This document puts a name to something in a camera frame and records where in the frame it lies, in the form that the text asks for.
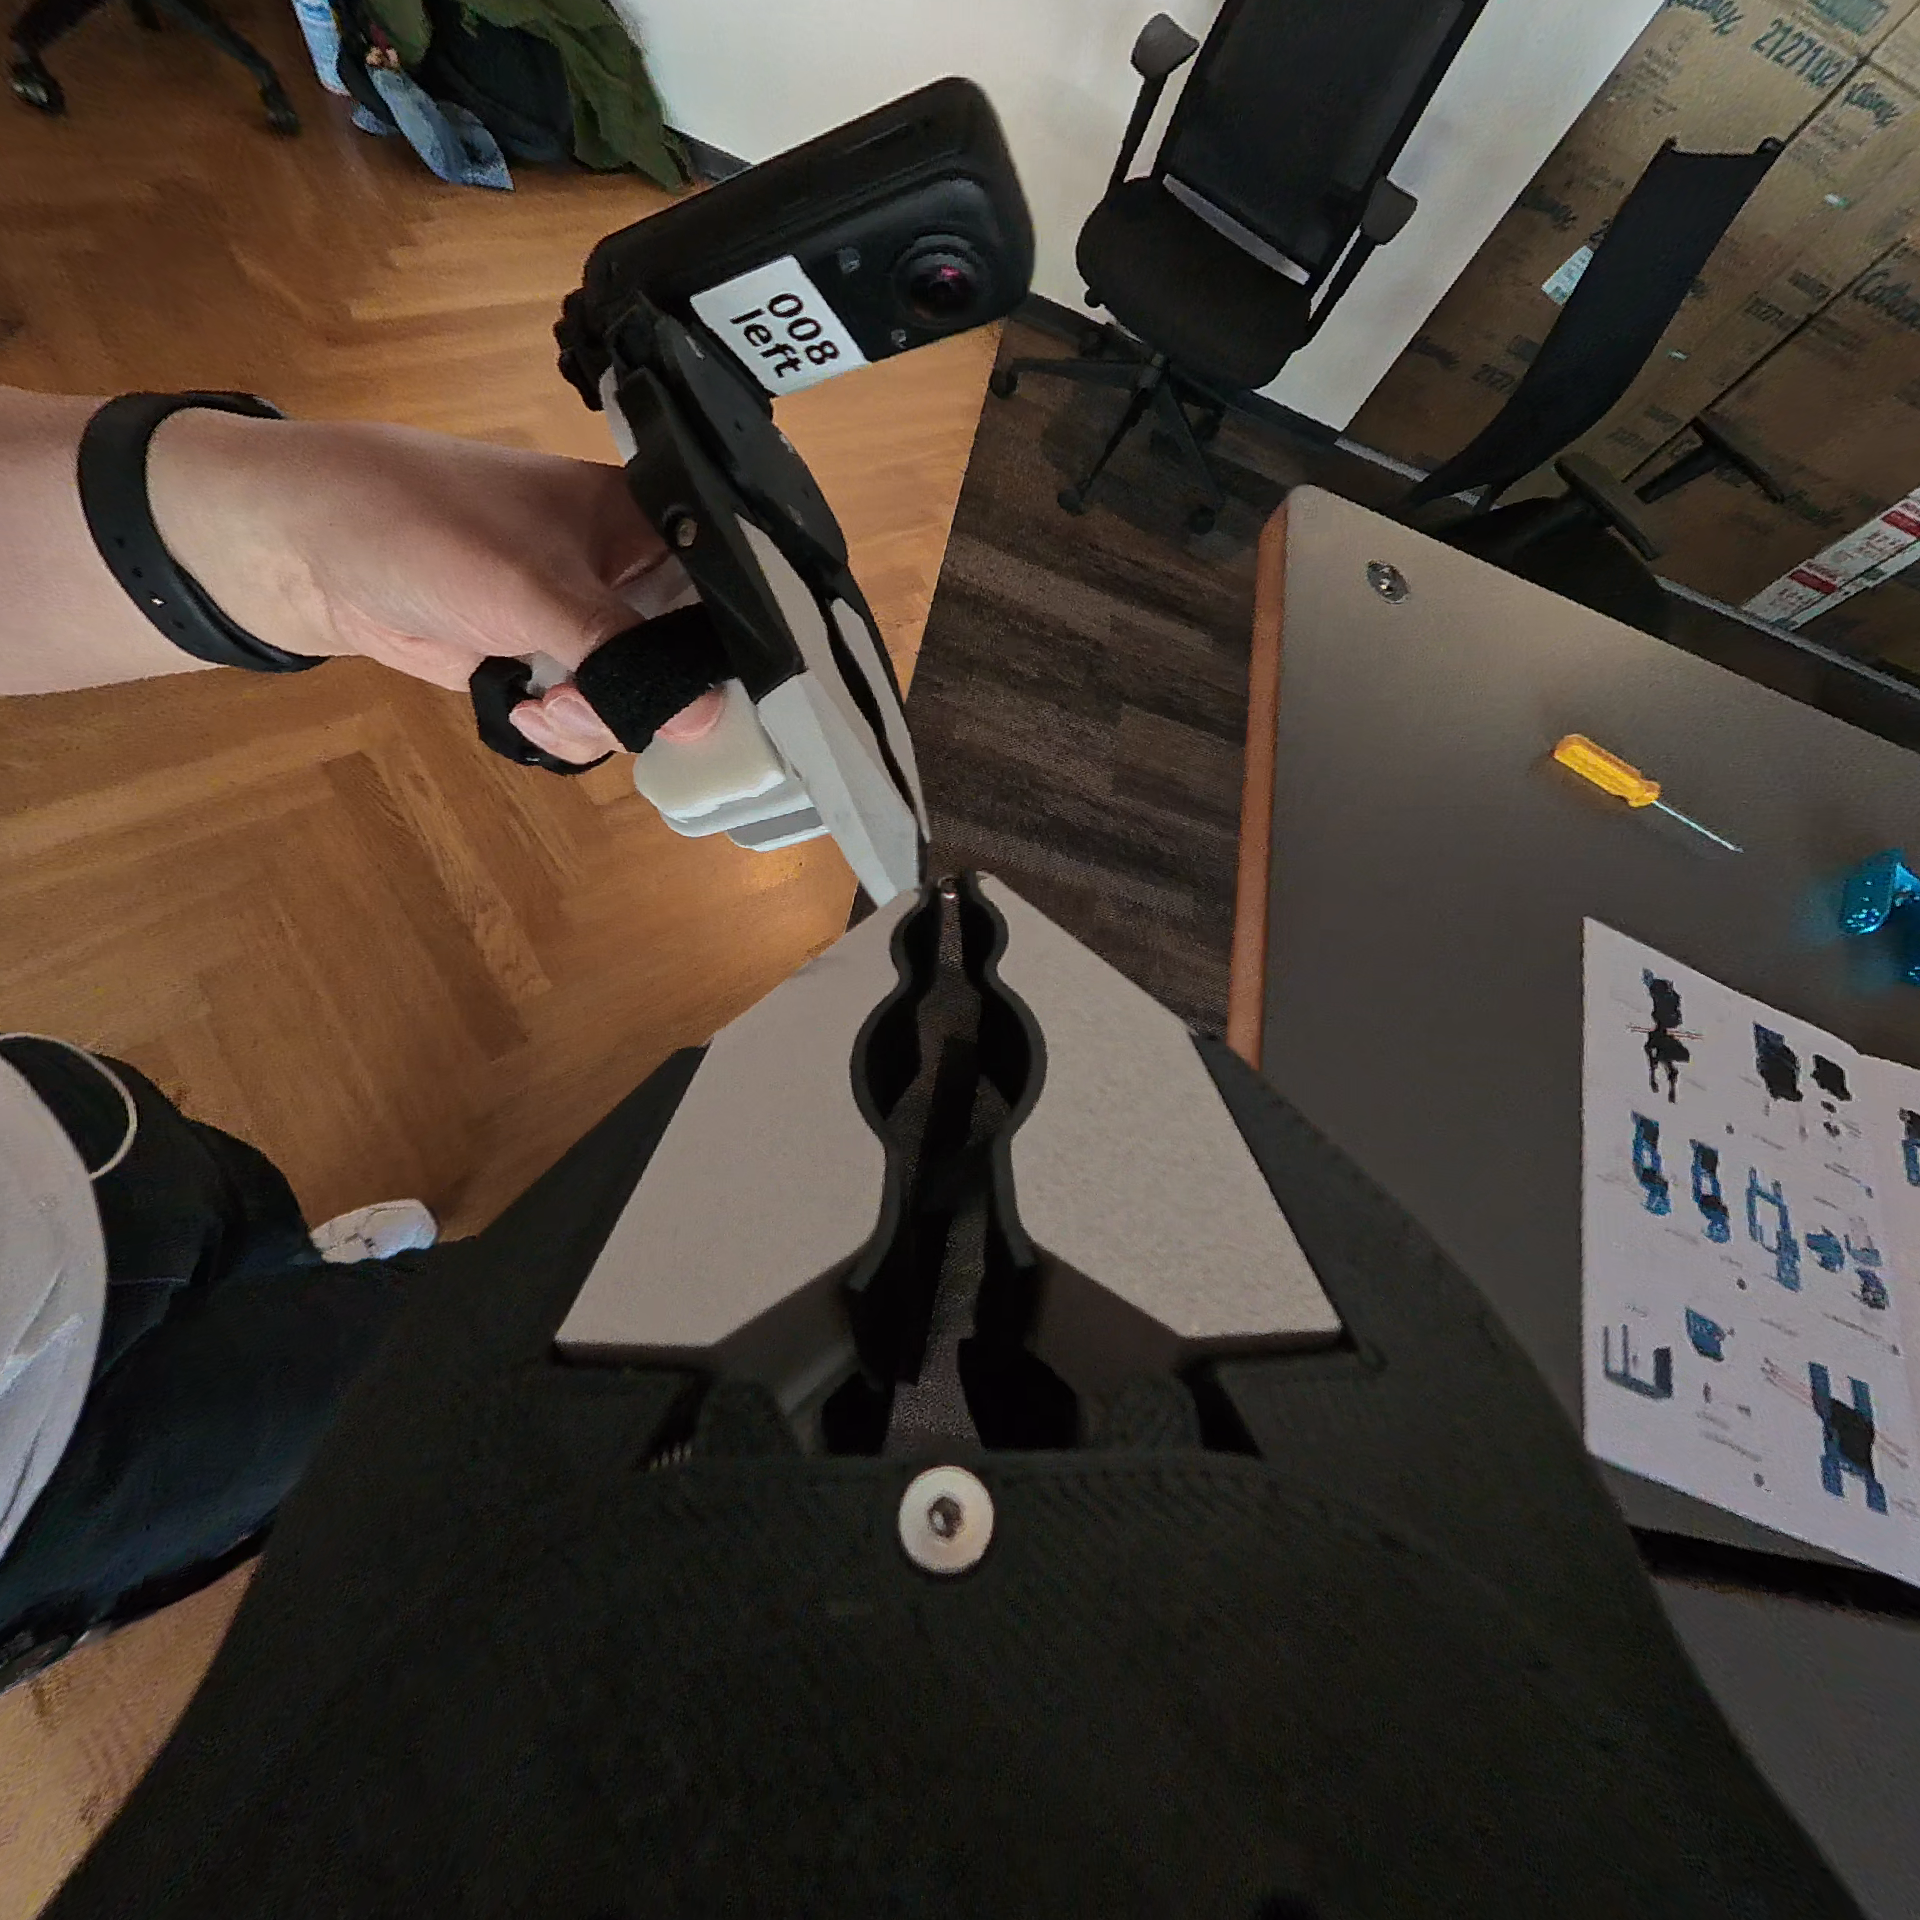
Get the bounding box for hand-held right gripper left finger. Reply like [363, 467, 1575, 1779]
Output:
[554, 878, 964, 1452]

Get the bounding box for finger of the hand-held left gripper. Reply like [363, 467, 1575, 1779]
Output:
[745, 577, 925, 907]
[823, 561, 931, 843]

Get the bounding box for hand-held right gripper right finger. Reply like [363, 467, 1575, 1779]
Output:
[948, 872, 1346, 1452]

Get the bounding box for blue metal bracket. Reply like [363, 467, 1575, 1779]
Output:
[1796, 847, 1920, 987]

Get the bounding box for person's left forearm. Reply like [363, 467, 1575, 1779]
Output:
[0, 387, 153, 702]

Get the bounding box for person's left hand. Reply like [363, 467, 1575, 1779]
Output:
[152, 410, 738, 772]

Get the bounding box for green jacket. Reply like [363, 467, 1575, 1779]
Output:
[452, 0, 697, 194]

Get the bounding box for person's white shoe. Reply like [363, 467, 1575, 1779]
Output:
[308, 1200, 441, 1268]

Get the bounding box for blue patterned cloth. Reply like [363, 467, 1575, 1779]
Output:
[337, 51, 515, 194]

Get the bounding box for black office chair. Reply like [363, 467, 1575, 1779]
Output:
[1401, 135, 1790, 634]
[991, 0, 1497, 536]

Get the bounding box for person's dark pants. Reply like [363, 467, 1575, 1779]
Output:
[0, 1038, 452, 1697]

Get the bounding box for black wheeled chair base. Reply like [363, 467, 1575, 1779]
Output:
[0, 0, 303, 137]

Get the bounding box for instruction booklet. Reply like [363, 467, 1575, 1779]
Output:
[1582, 918, 1920, 1590]

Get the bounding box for yellow screwdriver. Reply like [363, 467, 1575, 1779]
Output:
[1551, 732, 1744, 855]

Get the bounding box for person's white shirt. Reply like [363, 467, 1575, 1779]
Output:
[0, 1034, 141, 1562]

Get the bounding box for black wristband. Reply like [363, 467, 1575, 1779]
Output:
[76, 388, 337, 676]

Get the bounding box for stack of cardboard boxes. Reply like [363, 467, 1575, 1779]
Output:
[1338, 0, 1920, 662]

